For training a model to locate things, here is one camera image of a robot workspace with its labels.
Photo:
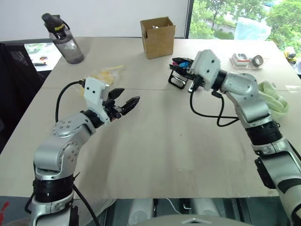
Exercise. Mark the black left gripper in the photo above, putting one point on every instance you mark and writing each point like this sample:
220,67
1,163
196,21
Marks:
113,109

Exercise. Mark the brown cardboard box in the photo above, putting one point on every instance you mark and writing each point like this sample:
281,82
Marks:
158,40

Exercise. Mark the red white small box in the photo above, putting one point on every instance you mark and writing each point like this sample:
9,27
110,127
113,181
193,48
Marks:
242,58

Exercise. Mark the yellow clear plastic bag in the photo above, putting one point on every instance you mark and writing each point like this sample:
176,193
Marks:
107,75

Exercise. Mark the grey robot torso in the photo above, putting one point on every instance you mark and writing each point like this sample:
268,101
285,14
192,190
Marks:
192,220

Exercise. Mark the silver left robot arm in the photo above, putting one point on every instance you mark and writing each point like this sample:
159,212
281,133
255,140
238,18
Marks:
58,146

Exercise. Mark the dark window frame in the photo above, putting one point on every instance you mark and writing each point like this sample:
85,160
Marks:
188,18

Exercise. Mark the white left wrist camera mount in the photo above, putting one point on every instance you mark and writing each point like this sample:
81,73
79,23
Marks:
94,90

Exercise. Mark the light green cloth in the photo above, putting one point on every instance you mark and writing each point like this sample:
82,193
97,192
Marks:
275,99

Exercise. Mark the red plastic object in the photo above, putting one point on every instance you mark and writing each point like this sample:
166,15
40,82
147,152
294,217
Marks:
3,209

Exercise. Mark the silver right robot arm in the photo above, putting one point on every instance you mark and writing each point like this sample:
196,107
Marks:
252,99

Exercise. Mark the clear plastic case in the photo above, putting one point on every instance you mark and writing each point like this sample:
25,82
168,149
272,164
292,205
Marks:
235,64

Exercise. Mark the grey water bottle black lid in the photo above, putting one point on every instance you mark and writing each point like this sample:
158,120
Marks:
68,48

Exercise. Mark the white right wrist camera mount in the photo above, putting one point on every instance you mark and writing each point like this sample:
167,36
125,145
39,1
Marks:
207,67

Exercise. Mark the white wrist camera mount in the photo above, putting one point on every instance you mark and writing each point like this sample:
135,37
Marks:
94,90
207,67

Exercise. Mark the yellow black object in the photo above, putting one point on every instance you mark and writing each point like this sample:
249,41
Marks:
290,53

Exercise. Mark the light blue plastic bag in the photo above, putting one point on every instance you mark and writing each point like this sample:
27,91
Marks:
251,29

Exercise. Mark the grey tape roll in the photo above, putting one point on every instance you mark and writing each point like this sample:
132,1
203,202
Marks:
257,61

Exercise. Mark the white side desk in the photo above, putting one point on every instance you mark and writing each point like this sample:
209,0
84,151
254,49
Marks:
50,58

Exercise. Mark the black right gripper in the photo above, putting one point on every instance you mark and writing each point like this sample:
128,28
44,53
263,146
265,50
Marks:
195,83

